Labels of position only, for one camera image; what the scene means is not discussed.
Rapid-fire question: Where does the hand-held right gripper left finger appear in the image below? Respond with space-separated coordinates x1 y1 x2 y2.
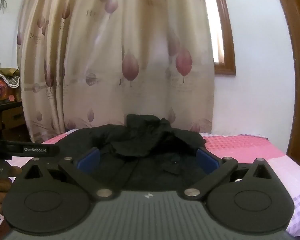
22 147 116 202

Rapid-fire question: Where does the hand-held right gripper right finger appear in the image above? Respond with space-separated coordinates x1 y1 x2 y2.
183 147 274 201

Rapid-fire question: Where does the black garment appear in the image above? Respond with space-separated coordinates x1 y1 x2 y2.
57 114 207 193

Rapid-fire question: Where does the person's left hand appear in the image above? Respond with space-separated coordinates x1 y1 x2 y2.
0 165 23 207

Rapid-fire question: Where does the brown wooden cabinet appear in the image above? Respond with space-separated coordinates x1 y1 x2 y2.
0 101 31 143

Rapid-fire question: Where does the pink checkered bed sheet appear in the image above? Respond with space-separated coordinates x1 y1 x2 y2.
41 129 300 237

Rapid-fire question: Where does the olive cloth cover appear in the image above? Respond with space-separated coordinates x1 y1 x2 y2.
0 67 21 89

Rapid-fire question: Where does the beige leaf print curtain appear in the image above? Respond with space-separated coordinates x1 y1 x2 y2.
16 0 215 143

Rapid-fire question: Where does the brown wooden door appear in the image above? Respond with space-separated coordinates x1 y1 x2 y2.
271 0 300 161

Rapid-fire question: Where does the brown wooden window frame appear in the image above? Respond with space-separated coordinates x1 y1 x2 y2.
210 0 237 76

